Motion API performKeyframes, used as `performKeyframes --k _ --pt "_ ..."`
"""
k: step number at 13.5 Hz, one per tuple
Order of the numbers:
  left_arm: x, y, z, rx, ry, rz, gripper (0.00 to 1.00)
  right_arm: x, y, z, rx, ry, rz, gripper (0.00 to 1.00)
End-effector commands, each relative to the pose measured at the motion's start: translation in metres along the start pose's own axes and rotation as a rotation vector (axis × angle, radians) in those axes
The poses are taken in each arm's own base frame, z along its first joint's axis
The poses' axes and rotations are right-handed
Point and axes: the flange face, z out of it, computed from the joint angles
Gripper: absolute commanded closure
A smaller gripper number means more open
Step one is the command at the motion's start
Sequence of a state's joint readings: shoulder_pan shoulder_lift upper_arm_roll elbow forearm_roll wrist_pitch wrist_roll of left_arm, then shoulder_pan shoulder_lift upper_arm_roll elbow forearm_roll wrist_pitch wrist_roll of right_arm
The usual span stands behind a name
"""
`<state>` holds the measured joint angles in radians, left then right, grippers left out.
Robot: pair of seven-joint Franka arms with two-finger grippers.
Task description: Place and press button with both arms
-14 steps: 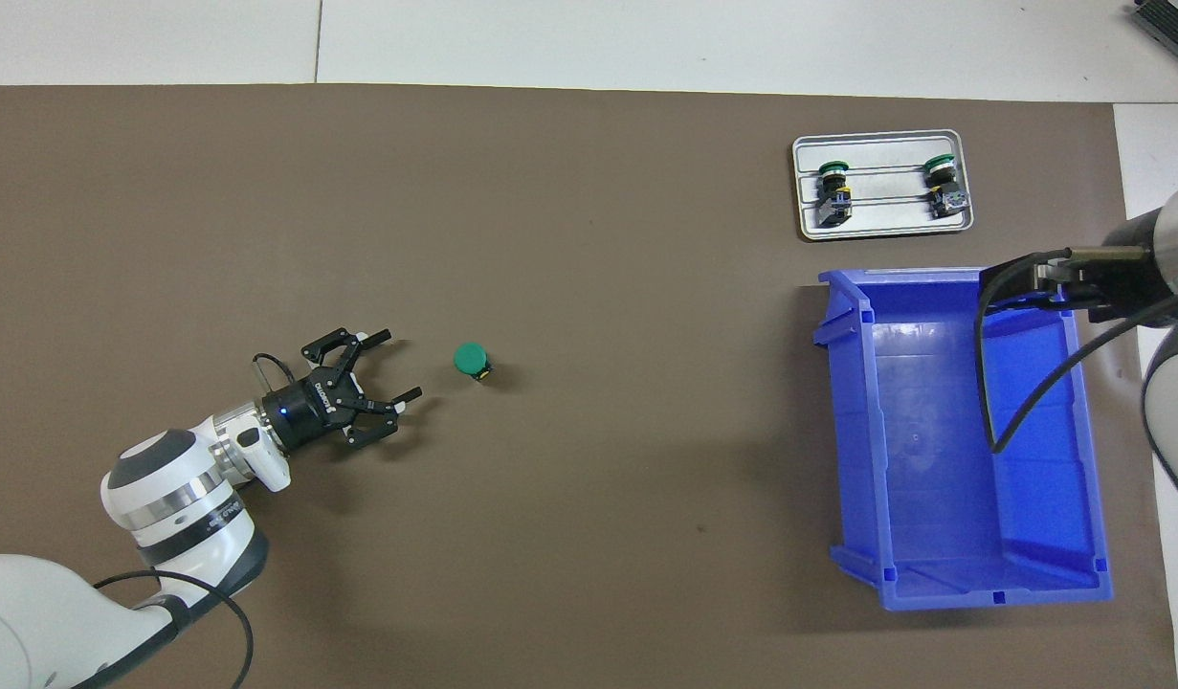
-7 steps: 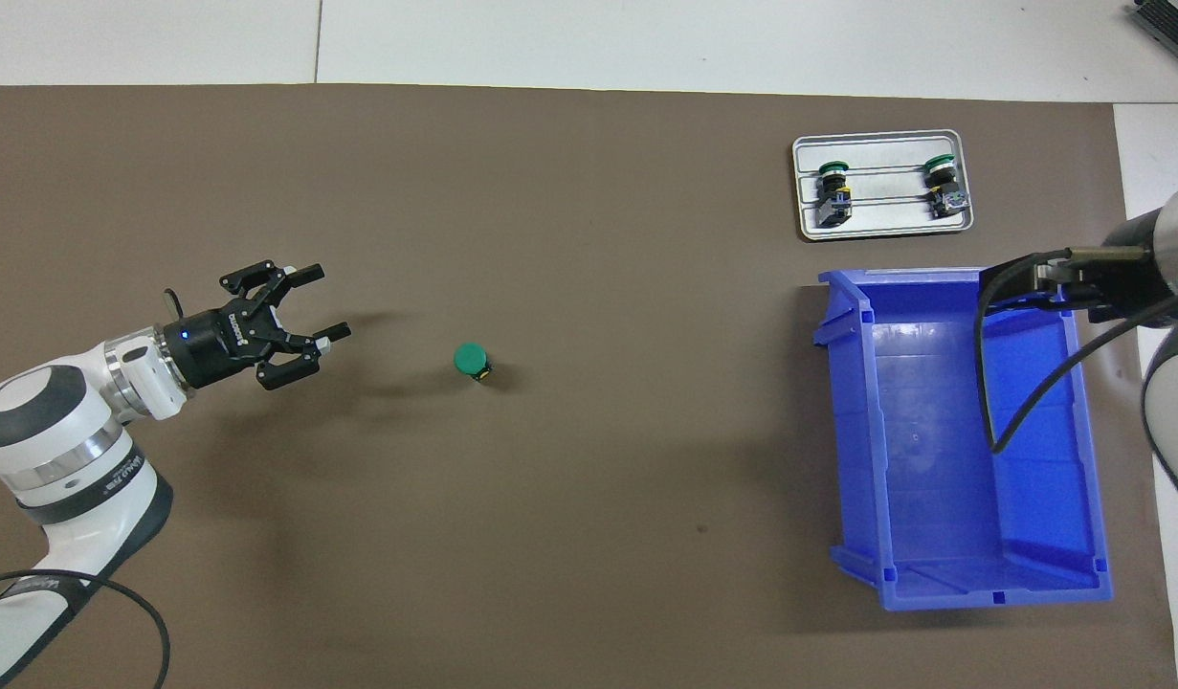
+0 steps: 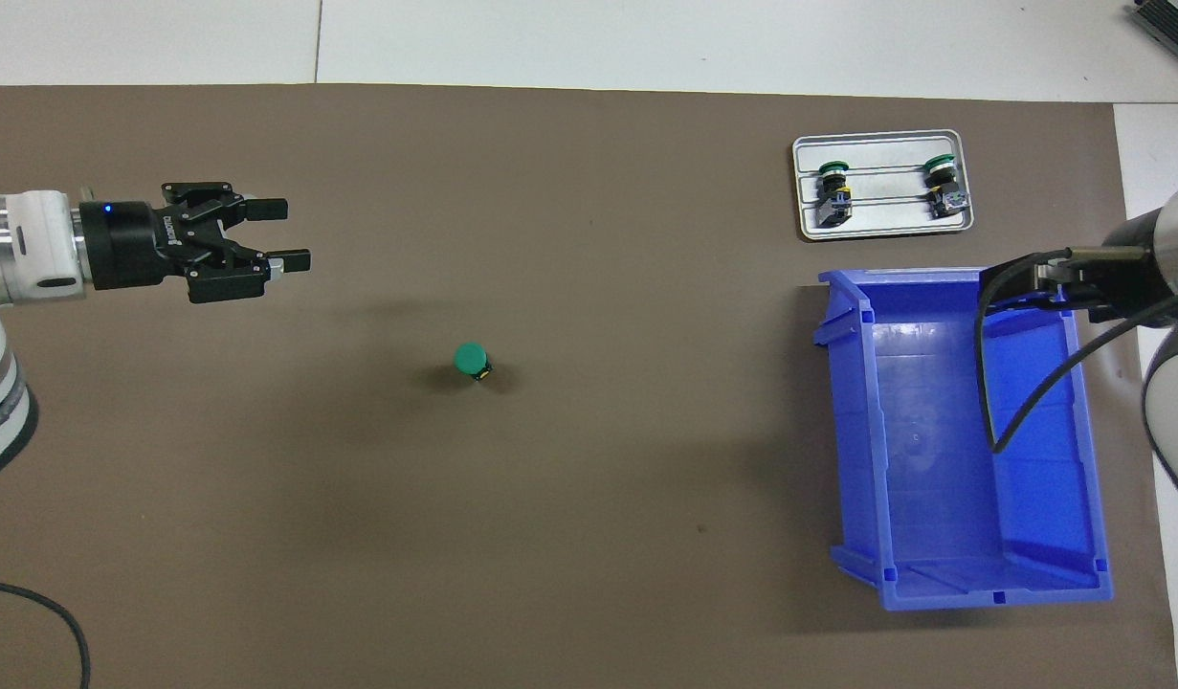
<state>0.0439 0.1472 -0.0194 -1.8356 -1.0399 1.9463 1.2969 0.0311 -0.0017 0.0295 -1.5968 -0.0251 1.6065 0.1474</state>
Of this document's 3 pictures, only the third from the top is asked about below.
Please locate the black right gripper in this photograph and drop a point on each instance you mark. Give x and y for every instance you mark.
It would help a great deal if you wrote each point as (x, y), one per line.
(1129, 277)

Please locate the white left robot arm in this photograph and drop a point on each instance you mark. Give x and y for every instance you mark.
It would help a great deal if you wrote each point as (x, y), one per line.
(24, 239)

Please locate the green push button switch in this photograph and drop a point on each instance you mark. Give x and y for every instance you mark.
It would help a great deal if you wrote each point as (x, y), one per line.
(470, 358)
(834, 201)
(945, 191)

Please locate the grey metal tray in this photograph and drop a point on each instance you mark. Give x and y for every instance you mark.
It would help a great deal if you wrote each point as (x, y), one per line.
(885, 206)

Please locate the dark grey ribbed device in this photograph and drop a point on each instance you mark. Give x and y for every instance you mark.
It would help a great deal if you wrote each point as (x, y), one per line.
(1172, 29)

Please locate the brown table mat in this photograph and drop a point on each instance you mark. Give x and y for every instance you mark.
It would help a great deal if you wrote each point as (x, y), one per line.
(550, 526)

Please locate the blue plastic storage bin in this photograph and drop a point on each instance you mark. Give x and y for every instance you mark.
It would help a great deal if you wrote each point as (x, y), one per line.
(933, 498)

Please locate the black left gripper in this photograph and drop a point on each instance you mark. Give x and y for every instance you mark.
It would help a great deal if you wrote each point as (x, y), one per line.
(129, 244)

